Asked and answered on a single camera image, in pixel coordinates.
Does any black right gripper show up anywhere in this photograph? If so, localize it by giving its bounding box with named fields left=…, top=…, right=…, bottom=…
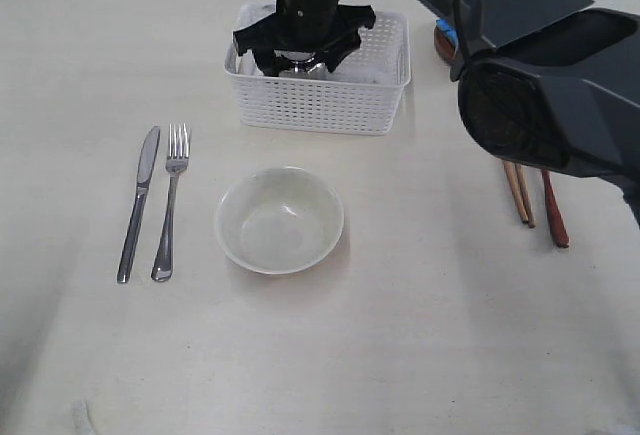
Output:
left=233, top=0, right=376, bottom=77

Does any grey metal cup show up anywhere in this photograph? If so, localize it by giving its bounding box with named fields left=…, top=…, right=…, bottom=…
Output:
left=276, top=51, right=327, bottom=80

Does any blue chips bag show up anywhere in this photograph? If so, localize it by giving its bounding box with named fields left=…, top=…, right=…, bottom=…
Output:
left=436, top=19, right=458, bottom=49

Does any brown wooden plate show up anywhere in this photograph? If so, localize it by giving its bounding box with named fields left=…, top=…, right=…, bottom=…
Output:
left=434, top=26, right=456, bottom=66

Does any silver metal fork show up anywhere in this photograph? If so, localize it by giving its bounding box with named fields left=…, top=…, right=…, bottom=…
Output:
left=151, top=124, right=191, bottom=283

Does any clear textured glass bowl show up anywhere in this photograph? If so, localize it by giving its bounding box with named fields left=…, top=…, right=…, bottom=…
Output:
left=214, top=166, right=345, bottom=276

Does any silver table knife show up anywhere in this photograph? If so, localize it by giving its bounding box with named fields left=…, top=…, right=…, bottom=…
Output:
left=116, top=126, right=161, bottom=284

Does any brown wooden chopstick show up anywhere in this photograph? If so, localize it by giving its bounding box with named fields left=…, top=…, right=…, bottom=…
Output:
left=515, top=164, right=536, bottom=228
left=502, top=161, right=529, bottom=225

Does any dark red wooden spoon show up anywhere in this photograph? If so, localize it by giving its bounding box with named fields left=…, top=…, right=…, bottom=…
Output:
left=540, top=169, right=570, bottom=249

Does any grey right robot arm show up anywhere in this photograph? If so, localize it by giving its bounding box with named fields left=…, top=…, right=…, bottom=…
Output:
left=233, top=0, right=639, bottom=211

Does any white perforated plastic basket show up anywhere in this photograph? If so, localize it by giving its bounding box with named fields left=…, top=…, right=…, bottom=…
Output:
left=224, top=11, right=411, bottom=135

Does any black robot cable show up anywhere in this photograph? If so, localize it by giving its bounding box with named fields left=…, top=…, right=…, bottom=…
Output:
left=429, top=0, right=476, bottom=71

